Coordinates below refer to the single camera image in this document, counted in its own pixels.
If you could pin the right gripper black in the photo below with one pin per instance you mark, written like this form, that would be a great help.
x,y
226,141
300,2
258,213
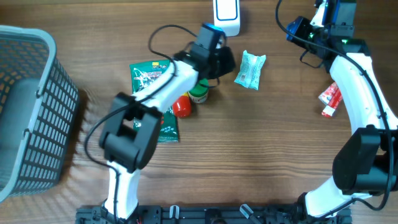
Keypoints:
x,y
299,24

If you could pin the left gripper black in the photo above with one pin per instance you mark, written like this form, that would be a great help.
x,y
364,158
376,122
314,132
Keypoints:
x,y
230,62

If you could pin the mint green wipes packet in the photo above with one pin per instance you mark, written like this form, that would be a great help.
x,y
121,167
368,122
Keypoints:
x,y
250,70

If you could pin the green lid jar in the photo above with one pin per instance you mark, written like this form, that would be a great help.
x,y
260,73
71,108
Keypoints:
x,y
199,93

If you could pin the red chili sauce bottle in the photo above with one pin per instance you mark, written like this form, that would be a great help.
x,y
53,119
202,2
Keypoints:
x,y
182,107

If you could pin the red Nescafe stick sachet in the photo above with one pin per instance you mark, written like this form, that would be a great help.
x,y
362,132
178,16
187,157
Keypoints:
x,y
331,107

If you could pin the green 3M gloves packet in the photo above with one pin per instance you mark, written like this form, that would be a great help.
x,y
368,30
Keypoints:
x,y
142,75

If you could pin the red tissue pack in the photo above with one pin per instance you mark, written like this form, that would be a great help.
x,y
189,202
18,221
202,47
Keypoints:
x,y
327,95

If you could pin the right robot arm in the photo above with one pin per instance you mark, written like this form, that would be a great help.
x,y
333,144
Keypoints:
x,y
366,166

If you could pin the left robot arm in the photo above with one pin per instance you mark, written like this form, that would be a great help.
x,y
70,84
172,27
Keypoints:
x,y
132,126

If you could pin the white barcode scanner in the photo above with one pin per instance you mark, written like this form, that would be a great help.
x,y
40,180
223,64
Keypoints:
x,y
226,15

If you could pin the grey plastic mesh basket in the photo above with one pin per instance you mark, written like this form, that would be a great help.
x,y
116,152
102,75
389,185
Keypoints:
x,y
39,104

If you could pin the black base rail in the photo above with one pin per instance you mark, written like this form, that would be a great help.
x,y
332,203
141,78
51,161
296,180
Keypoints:
x,y
148,214

